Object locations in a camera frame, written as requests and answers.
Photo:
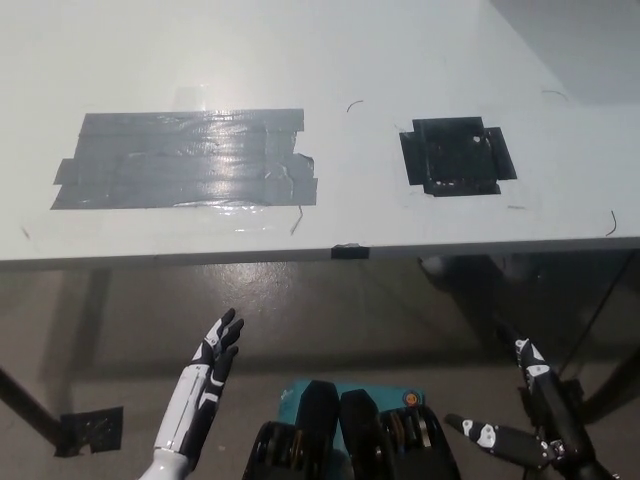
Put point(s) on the white shoe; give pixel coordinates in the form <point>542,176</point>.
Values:
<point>434,266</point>

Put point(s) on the grey duct tape patch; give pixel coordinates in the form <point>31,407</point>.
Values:
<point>185,160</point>

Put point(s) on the black tape square patch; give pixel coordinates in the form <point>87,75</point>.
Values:
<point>455,157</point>

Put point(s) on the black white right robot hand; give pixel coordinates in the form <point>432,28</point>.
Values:
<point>555,425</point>

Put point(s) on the black metal table leg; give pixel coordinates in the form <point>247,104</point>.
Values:
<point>615,395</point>
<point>30,405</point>

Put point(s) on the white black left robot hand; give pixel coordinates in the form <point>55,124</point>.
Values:
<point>195,390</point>

